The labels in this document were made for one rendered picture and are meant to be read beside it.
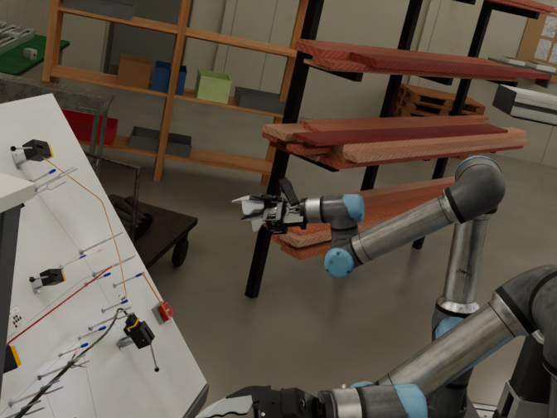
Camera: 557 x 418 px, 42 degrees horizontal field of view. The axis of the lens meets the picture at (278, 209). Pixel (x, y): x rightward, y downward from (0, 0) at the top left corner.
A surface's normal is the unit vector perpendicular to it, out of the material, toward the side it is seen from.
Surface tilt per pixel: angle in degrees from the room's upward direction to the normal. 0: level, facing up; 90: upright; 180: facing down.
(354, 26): 90
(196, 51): 90
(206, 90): 90
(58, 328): 50
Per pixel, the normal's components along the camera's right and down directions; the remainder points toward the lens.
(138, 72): 0.20, 0.35
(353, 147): 0.73, 0.36
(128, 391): 0.86, -0.39
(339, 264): -0.21, 0.27
